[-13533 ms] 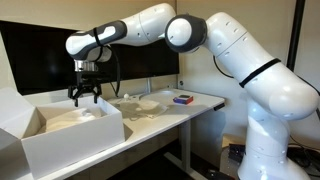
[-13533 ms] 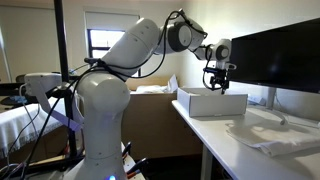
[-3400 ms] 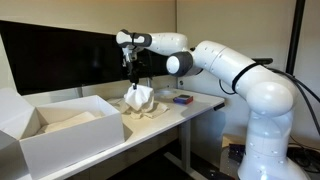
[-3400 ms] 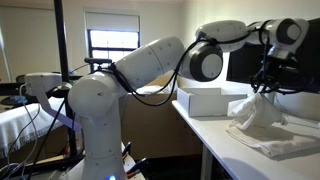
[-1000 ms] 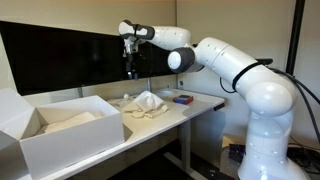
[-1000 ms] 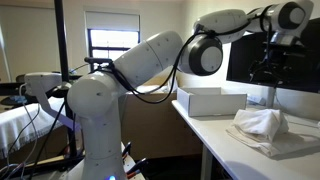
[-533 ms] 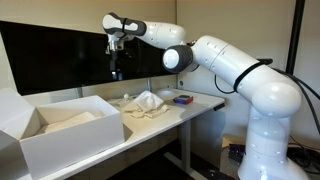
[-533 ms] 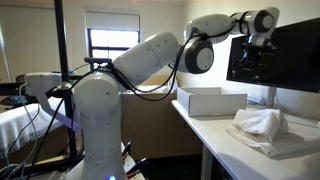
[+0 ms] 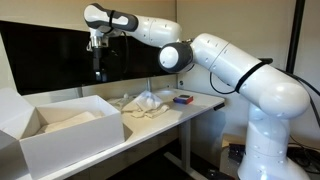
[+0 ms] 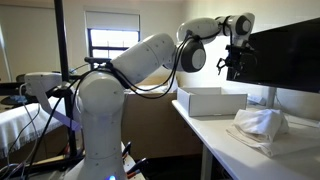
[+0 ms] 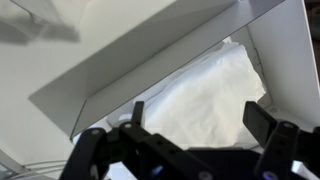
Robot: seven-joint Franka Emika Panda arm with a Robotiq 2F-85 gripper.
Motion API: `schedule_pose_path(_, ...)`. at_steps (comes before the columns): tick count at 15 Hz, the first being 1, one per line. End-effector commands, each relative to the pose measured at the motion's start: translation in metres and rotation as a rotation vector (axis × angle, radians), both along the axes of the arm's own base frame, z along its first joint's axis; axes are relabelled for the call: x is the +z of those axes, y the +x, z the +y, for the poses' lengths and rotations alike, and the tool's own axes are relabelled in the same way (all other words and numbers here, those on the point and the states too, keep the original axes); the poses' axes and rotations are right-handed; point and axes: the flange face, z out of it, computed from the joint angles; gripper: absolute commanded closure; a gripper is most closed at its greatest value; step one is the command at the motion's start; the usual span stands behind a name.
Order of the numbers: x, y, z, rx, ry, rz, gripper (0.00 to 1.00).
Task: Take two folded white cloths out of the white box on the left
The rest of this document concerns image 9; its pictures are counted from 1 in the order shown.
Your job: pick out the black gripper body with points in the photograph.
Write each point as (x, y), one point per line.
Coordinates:
(98, 60)

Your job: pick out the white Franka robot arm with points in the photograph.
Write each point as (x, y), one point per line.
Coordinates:
(273, 100)

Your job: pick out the white cardboard box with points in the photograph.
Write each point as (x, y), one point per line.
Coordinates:
(73, 143)

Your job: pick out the small red blue box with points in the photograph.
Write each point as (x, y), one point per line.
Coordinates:
(183, 99)

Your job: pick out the black box on floor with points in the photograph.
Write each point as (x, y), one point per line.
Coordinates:
(236, 153)

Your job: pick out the small white plastic object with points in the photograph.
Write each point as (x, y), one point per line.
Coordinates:
(123, 101)

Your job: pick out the grey monitor stand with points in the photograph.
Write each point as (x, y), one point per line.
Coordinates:
(149, 85)

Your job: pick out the black wide monitor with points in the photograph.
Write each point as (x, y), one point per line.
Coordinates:
(50, 56)

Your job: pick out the white desk leg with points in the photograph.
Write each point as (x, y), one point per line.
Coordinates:
(185, 143)

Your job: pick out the black desk control panel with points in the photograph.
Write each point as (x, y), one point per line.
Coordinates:
(219, 106)

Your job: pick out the black vertical pole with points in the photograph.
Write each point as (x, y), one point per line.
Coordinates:
(295, 33)

